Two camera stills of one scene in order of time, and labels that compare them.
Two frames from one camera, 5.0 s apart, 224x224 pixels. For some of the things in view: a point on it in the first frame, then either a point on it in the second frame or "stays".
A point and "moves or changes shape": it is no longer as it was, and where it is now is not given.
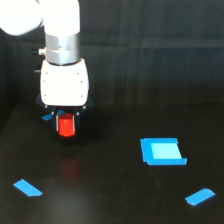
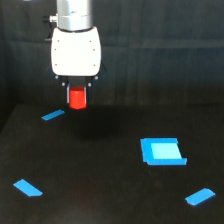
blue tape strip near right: x=199 y=196 stays
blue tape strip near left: x=27 y=188 stays
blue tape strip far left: x=47 y=117 stays
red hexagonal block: x=66 y=126 moves or changes shape
